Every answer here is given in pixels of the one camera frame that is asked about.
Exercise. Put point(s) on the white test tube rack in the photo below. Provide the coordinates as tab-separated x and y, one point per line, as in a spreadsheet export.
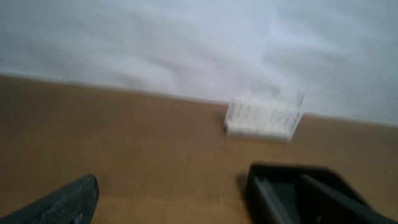
264	121

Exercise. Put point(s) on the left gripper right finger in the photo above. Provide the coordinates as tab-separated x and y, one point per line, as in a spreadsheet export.
329	205

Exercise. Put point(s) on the black tray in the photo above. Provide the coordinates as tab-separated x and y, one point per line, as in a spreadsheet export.
289	171

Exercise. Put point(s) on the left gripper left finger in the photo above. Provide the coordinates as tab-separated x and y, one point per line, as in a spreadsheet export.
56	205

